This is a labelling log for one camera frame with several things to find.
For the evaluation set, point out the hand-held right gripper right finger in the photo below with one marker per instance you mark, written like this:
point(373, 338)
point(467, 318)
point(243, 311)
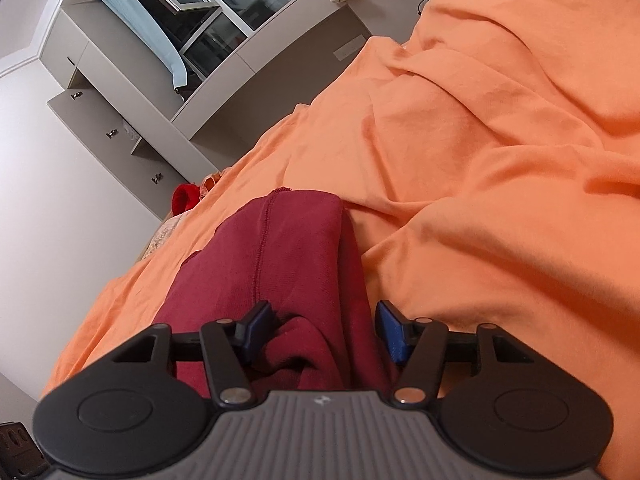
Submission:
point(392, 332)

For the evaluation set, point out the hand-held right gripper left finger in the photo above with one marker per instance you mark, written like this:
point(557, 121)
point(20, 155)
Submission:
point(258, 327)

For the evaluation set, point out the dark red knit shirt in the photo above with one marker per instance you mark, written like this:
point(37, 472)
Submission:
point(295, 255)

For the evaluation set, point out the beige lace cloth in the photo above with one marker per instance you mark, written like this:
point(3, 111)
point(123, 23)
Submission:
point(160, 235)

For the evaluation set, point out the bright red cloth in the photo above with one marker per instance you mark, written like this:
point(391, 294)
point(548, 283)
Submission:
point(185, 199)

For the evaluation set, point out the small orange cloth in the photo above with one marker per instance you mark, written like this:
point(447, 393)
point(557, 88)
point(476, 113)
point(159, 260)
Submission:
point(212, 182)

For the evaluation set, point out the orange blanket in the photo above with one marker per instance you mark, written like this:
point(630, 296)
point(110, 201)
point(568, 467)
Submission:
point(475, 185)

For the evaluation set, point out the grey wardrobe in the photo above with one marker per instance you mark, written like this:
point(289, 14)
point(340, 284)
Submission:
point(100, 125)

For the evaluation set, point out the dark slotted object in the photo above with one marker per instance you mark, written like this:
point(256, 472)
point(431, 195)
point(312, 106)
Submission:
point(20, 452)

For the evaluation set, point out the grey built-in desk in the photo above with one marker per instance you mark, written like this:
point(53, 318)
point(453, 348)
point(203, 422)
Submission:
point(280, 40)

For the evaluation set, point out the light blue curtain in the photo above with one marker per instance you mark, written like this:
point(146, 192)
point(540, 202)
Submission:
point(150, 35)

